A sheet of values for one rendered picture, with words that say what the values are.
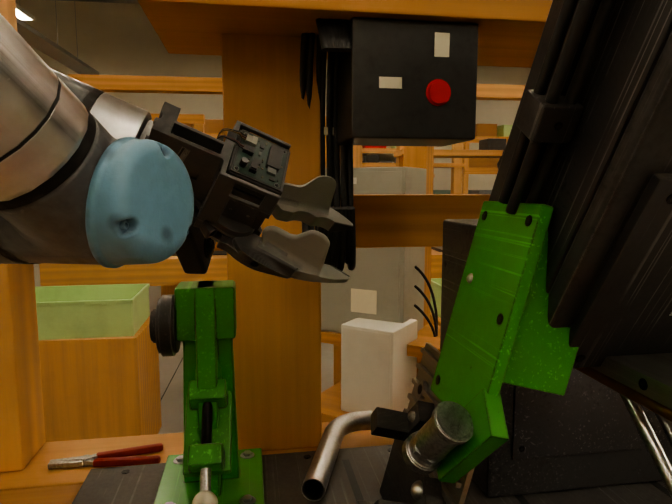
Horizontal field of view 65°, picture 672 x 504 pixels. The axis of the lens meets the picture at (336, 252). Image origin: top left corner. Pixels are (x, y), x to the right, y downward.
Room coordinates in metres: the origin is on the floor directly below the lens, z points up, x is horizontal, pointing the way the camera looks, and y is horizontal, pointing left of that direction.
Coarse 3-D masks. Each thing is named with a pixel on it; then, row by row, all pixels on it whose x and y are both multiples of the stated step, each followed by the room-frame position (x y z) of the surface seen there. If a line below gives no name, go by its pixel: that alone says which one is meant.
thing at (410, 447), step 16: (432, 416) 0.44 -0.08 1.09; (448, 416) 0.44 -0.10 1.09; (464, 416) 0.44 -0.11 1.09; (416, 432) 0.47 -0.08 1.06; (432, 432) 0.44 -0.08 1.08; (448, 432) 0.43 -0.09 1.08; (464, 432) 0.43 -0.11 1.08; (416, 448) 0.46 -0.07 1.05; (432, 448) 0.44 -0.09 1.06; (448, 448) 0.44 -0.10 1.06; (416, 464) 0.46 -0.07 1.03; (432, 464) 0.46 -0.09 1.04
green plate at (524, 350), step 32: (480, 224) 0.55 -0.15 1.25; (512, 224) 0.48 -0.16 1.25; (544, 224) 0.45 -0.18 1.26; (480, 256) 0.53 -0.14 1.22; (512, 256) 0.47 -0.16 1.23; (544, 256) 0.46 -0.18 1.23; (480, 288) 0.51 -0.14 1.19; (512, 288) 0.45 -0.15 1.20; (544, 288) 0.46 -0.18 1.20; (480, 320) 0.49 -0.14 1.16; (512, 320) 0.44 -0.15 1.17; (544, 320) 0.46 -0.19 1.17; (448, 352) 0.53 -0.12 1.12; (480, 352) 0.47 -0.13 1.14; (512, 352) 0.46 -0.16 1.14; (544, 352) 0.46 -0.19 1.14; (576, 352) 0.47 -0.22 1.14; (448, 384) 0.51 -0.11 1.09; (480, 384) 0.45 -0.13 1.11; (512, 384) 0.46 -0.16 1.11; (544, 384) 0.46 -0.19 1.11
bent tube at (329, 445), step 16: (352, 416) 0.80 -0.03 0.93; (368, 416) 0.81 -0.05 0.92; (336, 432) 0.75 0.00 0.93; (320, 448) 0.70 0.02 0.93; (336, 448) 0.71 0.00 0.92; (320, 464) 0.65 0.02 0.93; (304, 480) 0.62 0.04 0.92; (320, 480) 0.62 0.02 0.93; (304, 496) 0.62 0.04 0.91; (320, 496) 0.62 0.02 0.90
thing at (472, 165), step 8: (480, 128) 7.70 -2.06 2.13; (488, 128) 7.71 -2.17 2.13; (496, 128) 7.73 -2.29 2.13; (504, 128) 7.71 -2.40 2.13; (480, 136) 7.63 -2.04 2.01; (488, 136) 7.64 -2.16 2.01; (496, 136) 7.66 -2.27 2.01; (504, 136) 7.71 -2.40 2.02; (464, 144) 7.61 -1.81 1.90; (464, 160) 7.60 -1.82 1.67; (472, 160) 7.67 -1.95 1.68; (480, 160) 7.70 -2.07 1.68; (488, 160) 7.72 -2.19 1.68; (496, 160) 7.75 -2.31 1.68; (464, 168) 7.60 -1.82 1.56; (472, 168) 7.62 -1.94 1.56; (480, 168) 7.63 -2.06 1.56; (488, 168) 7.64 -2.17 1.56; (496, 168) 7.66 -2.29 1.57; (464, 176) 7.60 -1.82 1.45; (464, 184) 7.60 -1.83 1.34; (464, 192) 7.60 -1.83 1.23; (472, 192) 7.92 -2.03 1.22; (480, 192) 7.68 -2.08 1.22; (488, 192) 7.70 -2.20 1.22
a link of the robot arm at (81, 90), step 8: (56, 72) 0.43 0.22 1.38; (64, 80) 0.42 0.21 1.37; (72, 80) 0.43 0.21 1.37; (72, 88) 0.42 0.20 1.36; (80, 88) 0.43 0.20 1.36; (88, 88) 0.43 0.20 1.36; (80, 96) 0.42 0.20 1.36; (88, 96) 0.43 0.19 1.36; (96, 96) 0.43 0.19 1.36; (88, 104) 0.42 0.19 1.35
